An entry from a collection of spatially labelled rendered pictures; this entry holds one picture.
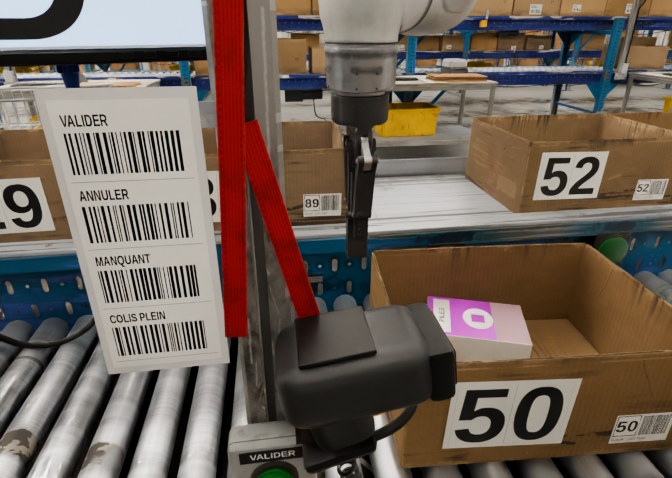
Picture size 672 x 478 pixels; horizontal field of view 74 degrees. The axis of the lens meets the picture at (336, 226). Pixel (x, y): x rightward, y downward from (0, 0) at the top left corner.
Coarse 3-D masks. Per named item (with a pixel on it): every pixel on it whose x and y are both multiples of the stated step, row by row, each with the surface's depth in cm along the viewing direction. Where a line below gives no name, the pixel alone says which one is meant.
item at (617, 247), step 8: (608, 240) 99; (616, 240) 99; (624, 240) 100; (600, 248) 100; (608, 248) 100; (616, 248) 100; (624, 248) 100; (608, 256) 100; (616, 256) 101; (624, 256) 101
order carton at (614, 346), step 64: (384, 256) 78; (448, 256) 79; (512, 256) 80; (576, 256) 81; (576, 320) 83; (640, 320) 68; (640, 384) 55; (448, 448) 57; (512, 448) 58; (576, 448) 59; (640, 448) 60
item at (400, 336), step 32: (320, 320) 31; (352, 320) 31; (384, 320) 31; (416, 320) 31; (288, 352) 29; (320, 352) 28; (352, 352) 28; (384, 352) 28; (416, 352) 28; (448, 352) 28; (288, 384) 28; (320, 384) 27; (352, 384) 28; (384, 384) 28; (416, 384) 28; (448, 384) 29; (288, 416) 29; (320, 416) 28; (352, 416) 29; (320, 448) 33; (352, 448) 32
